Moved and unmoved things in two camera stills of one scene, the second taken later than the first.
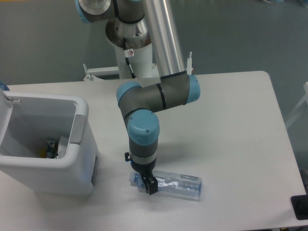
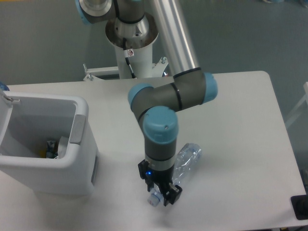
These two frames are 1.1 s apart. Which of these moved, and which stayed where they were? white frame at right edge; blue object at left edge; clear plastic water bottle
Moved: clear plastic water bottle
Stayed: white frame at right edge; blue object at left edge
